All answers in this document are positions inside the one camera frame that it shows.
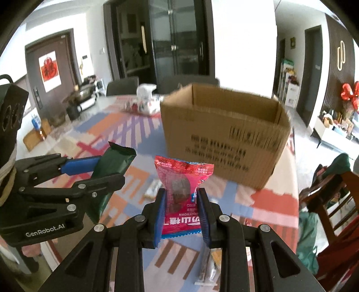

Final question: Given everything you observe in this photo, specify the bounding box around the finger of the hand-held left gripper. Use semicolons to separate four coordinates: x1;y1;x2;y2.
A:
16;154;104;188
18;173;125;201

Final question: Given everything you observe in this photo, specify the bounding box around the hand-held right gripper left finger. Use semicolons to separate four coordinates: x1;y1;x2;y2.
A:
42;188;166;292

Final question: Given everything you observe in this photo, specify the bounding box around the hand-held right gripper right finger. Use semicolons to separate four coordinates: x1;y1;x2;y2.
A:
196;188;328;292

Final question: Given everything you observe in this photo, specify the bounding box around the red snack packet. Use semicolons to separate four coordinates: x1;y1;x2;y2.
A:
154;155;215;239

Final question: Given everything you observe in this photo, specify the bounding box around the dark green snack packet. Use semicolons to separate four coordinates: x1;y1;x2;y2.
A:
84;142;137;224

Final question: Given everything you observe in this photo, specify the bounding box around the brown cardboard box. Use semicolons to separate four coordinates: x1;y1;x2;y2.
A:
160;82;292;190

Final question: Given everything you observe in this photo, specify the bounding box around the white small snack packet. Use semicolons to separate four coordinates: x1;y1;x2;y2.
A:
144;180;164;200

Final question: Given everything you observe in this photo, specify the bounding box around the brown stick snack packet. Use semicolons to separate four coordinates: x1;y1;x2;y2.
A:
195;246;222;286

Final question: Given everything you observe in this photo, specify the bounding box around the black pot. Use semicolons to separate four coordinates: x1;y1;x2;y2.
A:
66;104;80;121

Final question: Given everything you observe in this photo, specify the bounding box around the colourful patterned tablecloth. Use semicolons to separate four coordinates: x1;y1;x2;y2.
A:
17;95;300;292

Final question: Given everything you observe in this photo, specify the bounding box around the silver electric cooker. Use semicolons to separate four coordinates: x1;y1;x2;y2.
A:
62;86;97;112

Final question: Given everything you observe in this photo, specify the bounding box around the red white printed packet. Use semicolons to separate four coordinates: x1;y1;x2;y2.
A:
125;95;164;115

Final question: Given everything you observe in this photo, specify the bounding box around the grey dining chair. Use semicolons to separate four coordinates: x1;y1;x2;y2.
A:
158;75;220;95
106;76;140;96

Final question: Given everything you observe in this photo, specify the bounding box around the white plastic bag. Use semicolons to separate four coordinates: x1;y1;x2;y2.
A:
136;83;158;105

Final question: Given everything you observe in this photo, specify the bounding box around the brown entrance door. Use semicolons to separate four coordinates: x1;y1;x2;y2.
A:
25;28;83;113

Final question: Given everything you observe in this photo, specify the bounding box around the red paper door decoration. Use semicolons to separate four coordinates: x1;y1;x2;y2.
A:
38;51;62;93

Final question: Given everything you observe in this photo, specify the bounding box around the green cloth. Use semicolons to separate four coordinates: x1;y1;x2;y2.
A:
296;153;352;274

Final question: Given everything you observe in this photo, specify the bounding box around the wooden chair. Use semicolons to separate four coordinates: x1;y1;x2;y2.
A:
299;170;359;292

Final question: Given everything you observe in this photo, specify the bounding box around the dark glass door cabinet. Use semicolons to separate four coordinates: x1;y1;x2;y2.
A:
103;0;216;85

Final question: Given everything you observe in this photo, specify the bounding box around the white low sideboard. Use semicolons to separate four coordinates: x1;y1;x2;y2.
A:
310;115;359;158

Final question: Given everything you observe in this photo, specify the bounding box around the white storage rack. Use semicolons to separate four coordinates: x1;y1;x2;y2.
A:
279;58;300;109

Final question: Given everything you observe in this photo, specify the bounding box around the dark interior door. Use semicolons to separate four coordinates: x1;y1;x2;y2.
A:
296;25;323;127

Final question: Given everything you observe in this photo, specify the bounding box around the red bow decoration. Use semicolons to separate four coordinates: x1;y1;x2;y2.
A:
340;81;359;113

